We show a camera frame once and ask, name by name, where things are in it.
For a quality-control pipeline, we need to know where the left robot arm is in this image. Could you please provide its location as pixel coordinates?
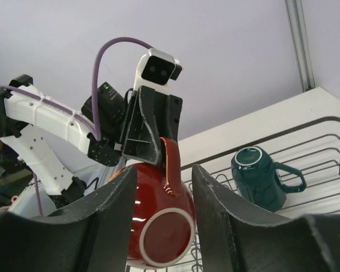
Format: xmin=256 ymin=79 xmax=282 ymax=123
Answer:
xmin=0 ymin=74 xmax=182 ymax=208

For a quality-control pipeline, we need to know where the right aluminium frame post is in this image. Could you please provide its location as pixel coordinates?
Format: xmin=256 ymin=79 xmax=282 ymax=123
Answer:
xmin=285 ymin=0 xmax=316 ymax=92

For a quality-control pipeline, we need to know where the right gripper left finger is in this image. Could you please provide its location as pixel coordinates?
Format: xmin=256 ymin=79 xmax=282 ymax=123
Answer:
xmin=0 ymin=167 xmax=137 ymax=271

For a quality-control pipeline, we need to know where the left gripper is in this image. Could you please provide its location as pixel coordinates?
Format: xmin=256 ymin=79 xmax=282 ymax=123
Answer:
xmin=114 ymin=86 xmax=182 ymax=165

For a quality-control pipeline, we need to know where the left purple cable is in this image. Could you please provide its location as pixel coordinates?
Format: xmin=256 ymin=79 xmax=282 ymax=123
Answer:
xmin=0 ymin=36 xmax=155 ymax=216

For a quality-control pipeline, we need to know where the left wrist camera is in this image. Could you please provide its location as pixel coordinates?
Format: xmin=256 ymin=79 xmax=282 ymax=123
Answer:
xmin=133 ymin=48 xmax=182 ymax=95

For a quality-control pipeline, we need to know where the red cup white inside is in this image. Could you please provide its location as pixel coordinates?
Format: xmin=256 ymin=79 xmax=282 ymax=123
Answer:
xmin=127 ymin=137 xmax=196 ymax=269

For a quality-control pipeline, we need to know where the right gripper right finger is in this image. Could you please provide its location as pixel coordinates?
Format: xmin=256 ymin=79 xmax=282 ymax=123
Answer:
xmin=192 ymin=165 xmax=340 ymax=271

